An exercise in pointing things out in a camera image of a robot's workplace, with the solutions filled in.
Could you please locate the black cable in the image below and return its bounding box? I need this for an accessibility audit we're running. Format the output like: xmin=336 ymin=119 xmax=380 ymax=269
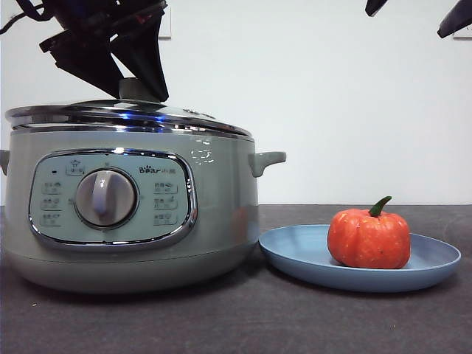
xmin=0 ymin=10 xmax=45 ymax=36

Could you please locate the blue round plate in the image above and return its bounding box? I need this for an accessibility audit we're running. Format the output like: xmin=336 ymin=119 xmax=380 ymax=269
xmin=259 ymin=223 xmax=462 ymax=294

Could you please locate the small orange pumpkin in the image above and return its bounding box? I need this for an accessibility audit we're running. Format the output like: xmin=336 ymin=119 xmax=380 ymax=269
xmin=327 ymin=195 xmax=412 ymax=269

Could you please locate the white wall socket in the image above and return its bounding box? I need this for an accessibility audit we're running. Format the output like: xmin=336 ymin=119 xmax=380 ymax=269
xmin=163 ymin=5 xmax=173 ymax=40
xmin=453 ymin=20 xmax=472 ymax=41

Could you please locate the glass lid with green knob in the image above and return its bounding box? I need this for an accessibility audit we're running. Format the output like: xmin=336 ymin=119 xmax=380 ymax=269
xmin=5 ymin=77 xmax=249 ymax=136

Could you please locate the green electric steamer pot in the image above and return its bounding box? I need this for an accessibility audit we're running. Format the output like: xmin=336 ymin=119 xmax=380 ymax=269
xmin=0 ymin=129 xmax=288 ymax=295

